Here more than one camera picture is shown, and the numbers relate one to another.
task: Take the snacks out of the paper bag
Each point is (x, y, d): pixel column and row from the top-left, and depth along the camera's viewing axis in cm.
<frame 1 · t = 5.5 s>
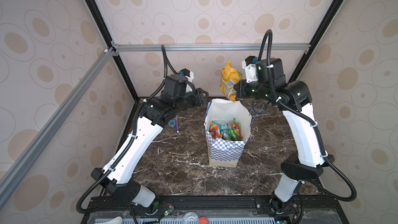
left hand: (209, 92, 61), fingers open
right hand: (234, 86, 63), fingers closed
blue checkered paper bag: (226, 153, 74), point 19 cm above the table
purple pen: (177, 125, 105), on the table
blue tape roll: (171, 123, 105), point 2 cm above the table
green corn snack bag: (235, 130, 88), point 13 cm above the table
orange Foxs candy bag: (215, 130, 88), point 13 cm above the table

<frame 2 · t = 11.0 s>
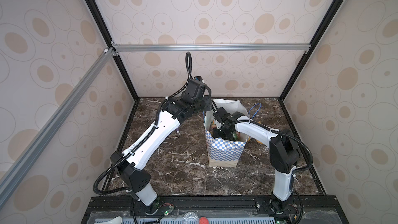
left hand: (213, 98, 70), fingers closed
right hand: (215, 138, 91), fingers closed
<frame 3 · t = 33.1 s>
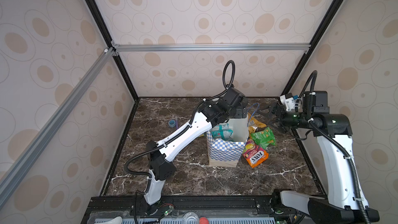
left hand: (244, 107, 70), fingers open
right hand: (262, 116, 65), fingers open
teal white snack pack: (223, 131, 96), point 6 cm above the table
yellow snack bag: (253, 124, 102), point 4 cm above the table
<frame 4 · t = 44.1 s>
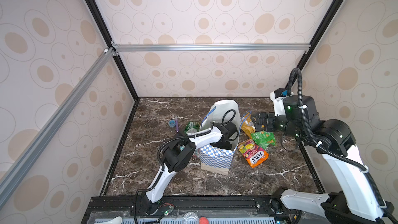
left hand: (227, 150, 90), fingers open
right hand: (261, 116, 60), fingers open
blue checkered paper bag: (214, 159, 72), point 19 cm above the table
